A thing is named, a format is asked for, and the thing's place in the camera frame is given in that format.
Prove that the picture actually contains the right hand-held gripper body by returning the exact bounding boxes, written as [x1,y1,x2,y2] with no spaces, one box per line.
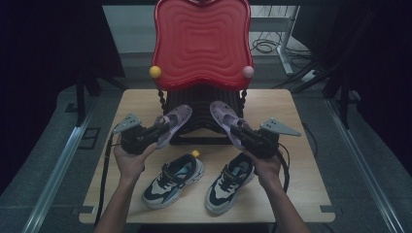
[247,117,302,159]

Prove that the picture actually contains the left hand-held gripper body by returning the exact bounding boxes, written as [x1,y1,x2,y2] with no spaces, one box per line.
[112,113,156,155]

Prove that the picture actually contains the purple child's sandal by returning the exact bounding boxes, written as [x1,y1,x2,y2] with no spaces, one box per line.
[209,100,251,151]
[154,104,193,150]

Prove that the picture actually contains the black and white child's sneaker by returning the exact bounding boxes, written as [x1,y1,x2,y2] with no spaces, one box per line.
[204,151,257,216]
[141,150,205,210]

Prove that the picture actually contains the red and black shoe rack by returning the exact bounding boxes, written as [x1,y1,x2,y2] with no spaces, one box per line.
[149,0,256,146]

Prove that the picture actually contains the person's right hand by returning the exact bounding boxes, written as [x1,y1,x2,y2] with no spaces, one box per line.
[242,150,282,188]

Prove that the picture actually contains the person's left hand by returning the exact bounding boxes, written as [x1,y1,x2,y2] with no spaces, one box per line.
[113,137,158,183]

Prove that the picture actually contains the black metal stand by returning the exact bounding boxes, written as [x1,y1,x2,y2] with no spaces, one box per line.
[335,64,354,130]
[75,69,87,128]

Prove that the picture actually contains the white power strip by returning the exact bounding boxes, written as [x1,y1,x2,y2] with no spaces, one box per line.
[300,69,319,83]

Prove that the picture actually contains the dark curtain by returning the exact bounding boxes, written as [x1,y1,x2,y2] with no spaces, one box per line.
[320,0,412,178]
[0,0,126,195]

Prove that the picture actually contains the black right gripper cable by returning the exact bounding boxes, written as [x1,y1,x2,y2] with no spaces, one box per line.
[271,144,292,233]

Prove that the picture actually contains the aluminium floor rail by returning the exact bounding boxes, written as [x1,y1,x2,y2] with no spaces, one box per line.
[20,96,98,233]
[325,98,406,233]

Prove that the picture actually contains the black floor cables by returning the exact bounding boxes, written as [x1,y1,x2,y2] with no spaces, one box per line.
[251,30,312,60]

